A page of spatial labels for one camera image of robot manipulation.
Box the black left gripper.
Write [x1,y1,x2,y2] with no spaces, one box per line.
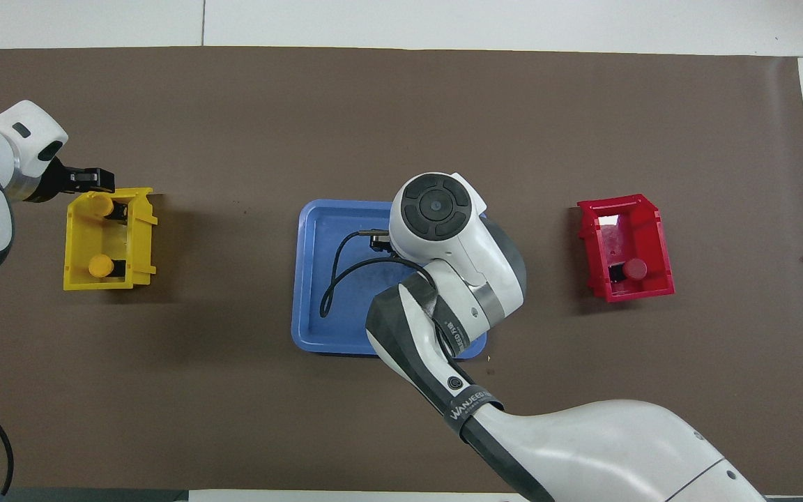
[29,157,116,203]

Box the yellow push button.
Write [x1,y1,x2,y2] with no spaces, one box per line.
[86,193,129,224]
[87,254,128,280]

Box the red push button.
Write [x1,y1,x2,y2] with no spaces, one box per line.
[609,258,649,284]

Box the blue plastic tray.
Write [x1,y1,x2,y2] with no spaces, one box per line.
[291,199,489,360]

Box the yellow plastic bin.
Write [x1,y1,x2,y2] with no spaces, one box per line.
[63,187,159,291]

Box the brown table mat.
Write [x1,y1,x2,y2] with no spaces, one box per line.
[0,46,803,494]

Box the red plastic bin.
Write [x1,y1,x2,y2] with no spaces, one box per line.
[576,193,675,303]

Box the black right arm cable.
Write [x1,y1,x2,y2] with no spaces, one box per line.
[319,229,459,363]

